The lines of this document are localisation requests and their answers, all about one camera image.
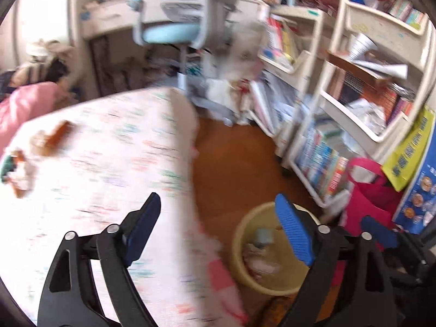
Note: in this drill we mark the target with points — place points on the white desk with drawer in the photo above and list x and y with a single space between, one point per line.
109 17

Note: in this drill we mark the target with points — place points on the row of colourful books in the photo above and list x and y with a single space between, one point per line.
323 163

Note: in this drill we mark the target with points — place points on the green wrapper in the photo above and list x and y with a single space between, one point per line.
6 169

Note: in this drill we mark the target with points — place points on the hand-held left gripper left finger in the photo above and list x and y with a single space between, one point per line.
146 224

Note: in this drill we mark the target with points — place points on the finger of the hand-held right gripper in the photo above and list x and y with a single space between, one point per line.
378 232

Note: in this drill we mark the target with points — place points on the pink fabric bag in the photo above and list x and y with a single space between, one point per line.
368 197

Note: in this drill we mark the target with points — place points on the floral sheet bed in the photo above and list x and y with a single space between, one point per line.
112 184

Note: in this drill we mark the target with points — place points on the yellow plastic bin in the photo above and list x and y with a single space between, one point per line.
245 235

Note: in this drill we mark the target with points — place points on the grey blue office chair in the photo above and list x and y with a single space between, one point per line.
170 35

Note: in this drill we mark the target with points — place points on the cream plastic bookshelf rack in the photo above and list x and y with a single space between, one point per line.
378 30
303 64

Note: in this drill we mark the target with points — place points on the pink blanket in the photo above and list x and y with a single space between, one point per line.
24 109

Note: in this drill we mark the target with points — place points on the light blue packet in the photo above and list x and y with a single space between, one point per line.
264 236

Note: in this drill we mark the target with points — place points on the white canvas tote bag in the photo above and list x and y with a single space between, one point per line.
248 47

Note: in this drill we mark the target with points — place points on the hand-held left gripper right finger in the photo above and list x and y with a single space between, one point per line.
294 231

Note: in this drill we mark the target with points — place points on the white tissue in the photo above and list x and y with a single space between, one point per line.
24 172

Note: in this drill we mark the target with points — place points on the stack of leaning booklets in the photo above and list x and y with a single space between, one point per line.
269 105

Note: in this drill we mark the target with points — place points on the beige canvas bag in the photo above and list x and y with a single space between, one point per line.
44 52

